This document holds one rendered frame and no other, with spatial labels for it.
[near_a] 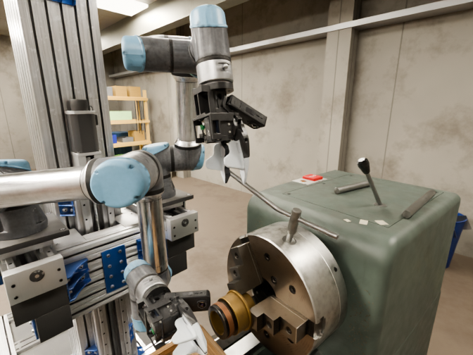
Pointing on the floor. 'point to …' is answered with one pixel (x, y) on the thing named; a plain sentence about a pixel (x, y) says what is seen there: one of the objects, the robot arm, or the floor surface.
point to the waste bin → (457, 234)
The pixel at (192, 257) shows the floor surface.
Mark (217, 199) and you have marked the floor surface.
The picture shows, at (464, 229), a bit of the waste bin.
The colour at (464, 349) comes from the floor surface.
